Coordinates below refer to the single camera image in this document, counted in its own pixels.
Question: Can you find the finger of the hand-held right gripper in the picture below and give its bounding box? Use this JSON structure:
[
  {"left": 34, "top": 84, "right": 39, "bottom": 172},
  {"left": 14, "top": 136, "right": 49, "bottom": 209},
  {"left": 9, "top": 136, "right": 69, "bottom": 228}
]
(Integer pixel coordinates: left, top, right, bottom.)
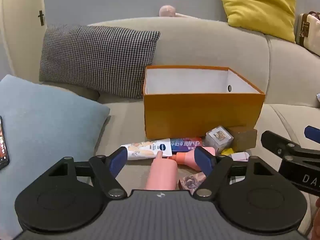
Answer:
[
  {"left": 261, "top": 131, "right": 320, "bottom": 160},
  {"left": 304, "top": 126, "right": 320, "bottom": 140}
]

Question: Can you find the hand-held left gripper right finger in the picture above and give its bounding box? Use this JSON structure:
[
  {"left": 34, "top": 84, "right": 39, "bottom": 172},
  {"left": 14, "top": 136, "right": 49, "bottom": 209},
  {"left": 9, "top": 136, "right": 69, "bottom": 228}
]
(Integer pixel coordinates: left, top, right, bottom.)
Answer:
[{"left": 194, "top": 146, "right": 275, "bottom": 200}]

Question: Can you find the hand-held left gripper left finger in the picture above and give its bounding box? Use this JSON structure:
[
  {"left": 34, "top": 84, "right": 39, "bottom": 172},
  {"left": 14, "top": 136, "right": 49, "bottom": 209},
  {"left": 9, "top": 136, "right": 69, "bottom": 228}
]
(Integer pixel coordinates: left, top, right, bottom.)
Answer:
[{"left": 47, "top": 146, "right": 128, "bottom": 199}]

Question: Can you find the blue printed packet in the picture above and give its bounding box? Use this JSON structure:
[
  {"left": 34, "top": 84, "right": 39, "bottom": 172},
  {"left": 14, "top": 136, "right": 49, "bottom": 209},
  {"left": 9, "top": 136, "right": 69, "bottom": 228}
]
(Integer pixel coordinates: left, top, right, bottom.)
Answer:
[{"left": 170, "top": 137, "right": 205, "bottom": 153}]

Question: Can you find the dark red printed box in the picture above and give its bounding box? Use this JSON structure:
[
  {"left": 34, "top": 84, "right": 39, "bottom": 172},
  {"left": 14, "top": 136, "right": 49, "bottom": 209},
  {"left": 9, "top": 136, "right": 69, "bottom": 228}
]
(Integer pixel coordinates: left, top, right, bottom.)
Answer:
[{"left": 178, "top": 172, "right": 207, "bottom": 195}]

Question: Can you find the clear plastic cube box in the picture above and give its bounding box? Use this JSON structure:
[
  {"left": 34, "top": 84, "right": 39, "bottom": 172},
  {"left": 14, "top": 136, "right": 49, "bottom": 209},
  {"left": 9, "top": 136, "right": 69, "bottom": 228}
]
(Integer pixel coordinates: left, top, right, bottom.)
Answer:
[{"left": 205, "top": 126, "right": 234, "bottom": 154}]

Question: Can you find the white lotion tube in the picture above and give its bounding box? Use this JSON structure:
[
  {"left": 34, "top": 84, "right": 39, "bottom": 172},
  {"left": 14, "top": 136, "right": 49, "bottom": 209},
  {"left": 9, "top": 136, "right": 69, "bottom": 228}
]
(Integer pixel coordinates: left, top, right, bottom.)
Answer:
[{"left": 120, "top": 139, "right": 173, "bottom": 161}]

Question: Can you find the brown cube box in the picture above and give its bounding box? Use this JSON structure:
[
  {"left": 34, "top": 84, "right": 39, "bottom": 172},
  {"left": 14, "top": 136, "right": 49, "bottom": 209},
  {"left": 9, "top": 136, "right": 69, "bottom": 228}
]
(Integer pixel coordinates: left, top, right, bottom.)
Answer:
[{"left": 226, "top": 126, "right": 258, "bottom": 153}]

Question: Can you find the plaid white box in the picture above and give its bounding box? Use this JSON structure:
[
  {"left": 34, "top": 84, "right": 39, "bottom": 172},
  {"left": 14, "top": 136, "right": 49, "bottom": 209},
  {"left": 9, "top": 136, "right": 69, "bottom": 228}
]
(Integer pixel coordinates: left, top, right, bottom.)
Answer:
[{"left": 227, "top": 151, "right": 250, "bottom": 183}]

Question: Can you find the pink cylindrical bottle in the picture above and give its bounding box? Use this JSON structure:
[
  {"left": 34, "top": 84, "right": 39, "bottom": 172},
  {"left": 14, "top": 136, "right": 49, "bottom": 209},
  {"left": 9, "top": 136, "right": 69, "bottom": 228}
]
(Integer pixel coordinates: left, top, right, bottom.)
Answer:
[{"left": 145, "top": 150, "right": 178, "bottom": 191}]

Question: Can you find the orange cardboard box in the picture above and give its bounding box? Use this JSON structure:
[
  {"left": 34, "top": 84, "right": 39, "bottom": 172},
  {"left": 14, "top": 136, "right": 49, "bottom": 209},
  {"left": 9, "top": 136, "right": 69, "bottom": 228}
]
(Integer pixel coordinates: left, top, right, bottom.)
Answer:
[{"left": 143, "top": 65, "right": 265, "bottom": 140}]

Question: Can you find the light blue pillow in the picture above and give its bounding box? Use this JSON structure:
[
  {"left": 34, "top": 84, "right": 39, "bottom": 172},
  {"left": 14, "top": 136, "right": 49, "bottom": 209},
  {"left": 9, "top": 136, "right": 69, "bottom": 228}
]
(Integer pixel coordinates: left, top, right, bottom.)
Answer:
[{"left": 0, "top": 74, "right": 111, "bottom": 238}]

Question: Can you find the cream suitcase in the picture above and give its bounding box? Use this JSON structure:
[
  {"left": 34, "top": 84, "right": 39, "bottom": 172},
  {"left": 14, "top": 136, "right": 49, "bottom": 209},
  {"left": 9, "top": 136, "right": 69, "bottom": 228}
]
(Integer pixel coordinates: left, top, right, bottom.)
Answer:
[{"left": 296, "top": 11, "right": 320, "bottom": 57}]

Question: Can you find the houndstooth pillow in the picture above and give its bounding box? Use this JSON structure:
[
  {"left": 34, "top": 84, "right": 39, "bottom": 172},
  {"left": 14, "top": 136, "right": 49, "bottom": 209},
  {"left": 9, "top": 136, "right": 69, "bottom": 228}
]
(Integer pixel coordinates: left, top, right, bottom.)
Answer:
[{"left": 39, "top": 25, "right": 161, "bottom": 99}]

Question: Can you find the black smartphone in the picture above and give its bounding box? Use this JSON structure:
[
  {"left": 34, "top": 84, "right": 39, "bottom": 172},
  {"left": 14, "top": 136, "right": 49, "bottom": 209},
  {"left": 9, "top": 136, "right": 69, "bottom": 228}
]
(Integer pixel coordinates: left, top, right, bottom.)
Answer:
[{"left": 0, "top": 116, "right": 10, "bottom": 172}]

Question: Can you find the beige sofa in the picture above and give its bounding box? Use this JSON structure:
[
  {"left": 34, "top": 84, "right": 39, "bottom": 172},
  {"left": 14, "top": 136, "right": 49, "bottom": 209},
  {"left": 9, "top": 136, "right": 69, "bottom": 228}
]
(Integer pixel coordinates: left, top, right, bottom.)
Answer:
[{"left": 0, "top": 17, "right": 320, "bottom": 240}]

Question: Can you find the yellow pillow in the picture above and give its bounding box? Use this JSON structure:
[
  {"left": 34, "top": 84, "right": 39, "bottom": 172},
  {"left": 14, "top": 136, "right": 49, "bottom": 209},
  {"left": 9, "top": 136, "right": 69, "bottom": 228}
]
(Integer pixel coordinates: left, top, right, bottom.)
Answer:
[{"left": 220, "top": 0, "right": 297, "bottom": 43}]

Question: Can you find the cream door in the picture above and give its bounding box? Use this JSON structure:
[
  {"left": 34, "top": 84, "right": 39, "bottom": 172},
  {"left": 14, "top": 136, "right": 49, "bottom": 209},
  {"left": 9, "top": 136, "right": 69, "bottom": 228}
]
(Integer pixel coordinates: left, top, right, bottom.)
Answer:
[{"left": 0, "top": 0, "right": 48, "bottom": 80}]

